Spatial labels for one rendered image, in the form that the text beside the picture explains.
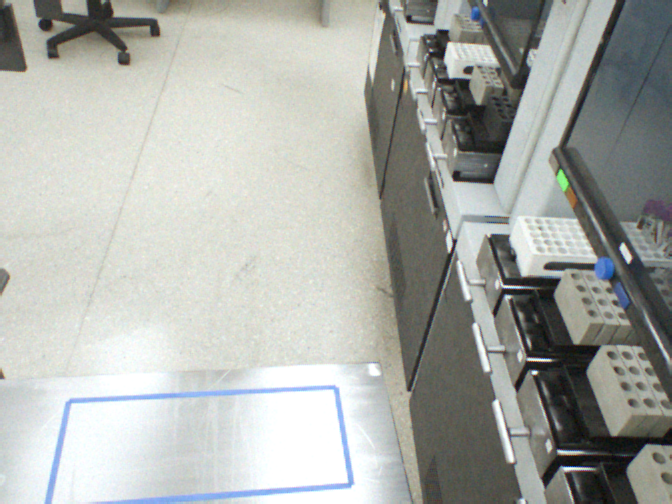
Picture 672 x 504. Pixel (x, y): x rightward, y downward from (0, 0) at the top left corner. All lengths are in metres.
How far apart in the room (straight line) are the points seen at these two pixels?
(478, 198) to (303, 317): 0.86
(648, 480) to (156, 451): 0.59
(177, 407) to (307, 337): 1.18
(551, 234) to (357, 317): 1.05
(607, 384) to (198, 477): 0.55
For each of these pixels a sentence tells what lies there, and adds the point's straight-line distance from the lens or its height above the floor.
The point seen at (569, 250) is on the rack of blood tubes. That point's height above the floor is 0.86.
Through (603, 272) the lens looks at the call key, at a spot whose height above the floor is 0.98.
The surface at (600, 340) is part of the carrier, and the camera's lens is 1.01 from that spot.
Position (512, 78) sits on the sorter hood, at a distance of 1.32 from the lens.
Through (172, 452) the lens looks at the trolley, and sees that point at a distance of 0.81.
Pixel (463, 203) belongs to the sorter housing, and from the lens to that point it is 1.36.
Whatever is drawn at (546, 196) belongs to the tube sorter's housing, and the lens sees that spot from 1.18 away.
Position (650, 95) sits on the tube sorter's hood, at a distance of 0.90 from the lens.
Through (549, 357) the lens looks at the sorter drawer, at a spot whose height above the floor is 0.80.
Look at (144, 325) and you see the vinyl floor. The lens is 2.04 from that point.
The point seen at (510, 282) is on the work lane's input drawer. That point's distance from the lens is 1.10.
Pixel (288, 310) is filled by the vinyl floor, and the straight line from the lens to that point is 2.06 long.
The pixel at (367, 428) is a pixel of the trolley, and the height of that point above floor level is 0.82.
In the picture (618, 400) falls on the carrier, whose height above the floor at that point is 0.87.
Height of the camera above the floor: 1.52
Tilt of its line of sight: 42 degrees down
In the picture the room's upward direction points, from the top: 8 degrees clockwise
